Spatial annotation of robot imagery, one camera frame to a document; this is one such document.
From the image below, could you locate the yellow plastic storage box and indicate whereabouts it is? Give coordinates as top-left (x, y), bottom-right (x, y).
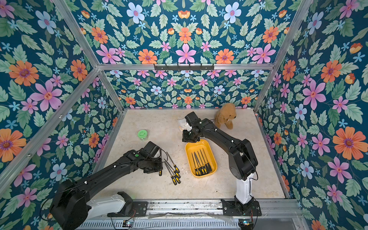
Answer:
top-left (185, 140), bottom-right (218, 178)

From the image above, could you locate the file tool three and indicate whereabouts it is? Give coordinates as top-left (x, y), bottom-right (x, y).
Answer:
top-left (197, 157), bottom-right (206, 175)

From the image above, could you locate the file tool one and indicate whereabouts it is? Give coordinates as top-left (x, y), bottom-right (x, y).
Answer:
top-left (202, 149), bottom-right (212, 173)

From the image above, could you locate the file tool five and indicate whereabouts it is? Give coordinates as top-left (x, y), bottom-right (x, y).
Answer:
top-left (192, 153), bottom-right (199, 176)

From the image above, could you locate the file tool four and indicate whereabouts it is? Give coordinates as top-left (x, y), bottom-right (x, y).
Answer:
top-left (194, 152), bottom-right (203, 175)

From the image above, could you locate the file tool two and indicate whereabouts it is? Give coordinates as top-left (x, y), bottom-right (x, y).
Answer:
top-left (200, 150), bottom-right (209, 174)

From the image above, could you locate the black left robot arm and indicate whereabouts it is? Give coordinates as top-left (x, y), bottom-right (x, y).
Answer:
top-left (49, 141), bottom-right (163, 230)

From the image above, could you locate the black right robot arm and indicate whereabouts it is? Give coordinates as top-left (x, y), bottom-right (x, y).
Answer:
top-left (182, 112), bottom-right (258, 206)

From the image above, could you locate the file tool nine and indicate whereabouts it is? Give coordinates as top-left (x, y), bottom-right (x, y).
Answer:
top-left (165, 163), bottom-right (177, 186)

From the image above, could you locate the file tool six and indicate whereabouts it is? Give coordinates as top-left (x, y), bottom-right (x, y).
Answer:
top-left (167, 153), bottom-right (180, 174)

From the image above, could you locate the file tool seven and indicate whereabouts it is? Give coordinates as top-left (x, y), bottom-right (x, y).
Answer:
top-left (166, 162), bottom-right (181, 179)

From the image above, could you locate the file tool eight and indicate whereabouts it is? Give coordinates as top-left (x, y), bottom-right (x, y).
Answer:
top-left (165, 163), bottom-right (181, 186)

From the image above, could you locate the tissue pack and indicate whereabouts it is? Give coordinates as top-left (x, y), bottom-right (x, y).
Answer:
top-left (177, 119), bottom-right (192, 131)

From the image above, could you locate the green round lid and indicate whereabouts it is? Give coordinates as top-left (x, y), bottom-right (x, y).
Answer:
top-left (137, 129), bottom-right (148, 140)

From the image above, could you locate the brown plush teddy bear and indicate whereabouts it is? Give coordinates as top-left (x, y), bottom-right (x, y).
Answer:
top-left (214, 103), bottom-right (237, 129)

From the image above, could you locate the perforated metal vent strip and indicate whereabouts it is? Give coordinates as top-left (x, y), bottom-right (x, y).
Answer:
top-left (78, 219), bottom-right (240, 230)

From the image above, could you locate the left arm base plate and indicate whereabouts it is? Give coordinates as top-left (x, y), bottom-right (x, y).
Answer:
top-left (107, 201), bottom-right (148, 218)

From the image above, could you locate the black hook rail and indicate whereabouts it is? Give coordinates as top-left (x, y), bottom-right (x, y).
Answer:
top-left (153, 64), bottom-right (215, 71)

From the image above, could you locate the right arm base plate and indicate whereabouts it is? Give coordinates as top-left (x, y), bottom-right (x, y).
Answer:
top-left (220, 198), bottom-right (262, 216)

